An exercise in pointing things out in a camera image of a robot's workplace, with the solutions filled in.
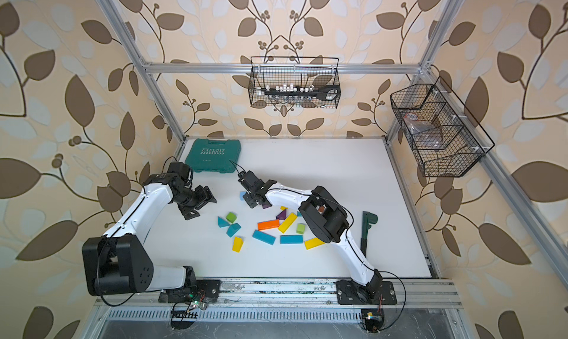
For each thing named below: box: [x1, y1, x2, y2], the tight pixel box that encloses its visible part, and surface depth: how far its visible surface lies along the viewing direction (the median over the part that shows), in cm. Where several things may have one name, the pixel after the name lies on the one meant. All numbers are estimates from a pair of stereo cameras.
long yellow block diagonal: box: [278, 212, 298, 234], surface depth 93 cm
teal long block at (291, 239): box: [279, 234, 304, 245], surface depth 88 cm
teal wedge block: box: [226, 222, 242, 238], surface depth 90 cm
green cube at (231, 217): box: [225, 211, 238, 224], surface depth 93 cm
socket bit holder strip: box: [260, 83, 341, 100], surface depth 83 cm
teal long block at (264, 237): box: [252, 229, 276, 245], surface depth 89 cm
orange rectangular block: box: [257, 219, 280, 231], surface depth 91 cm
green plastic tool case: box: [184, 138, 242, 174], surface depth 111 cm
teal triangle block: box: [217, 216, 231, 228], surface depth 91 cm
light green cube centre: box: [296, 223, 306, 235], surface depth 91 cm
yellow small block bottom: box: [232, 236, 244, 254], surface depth 86 cm
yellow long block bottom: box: [303, 236, 326, 251], surface depth 86 cm
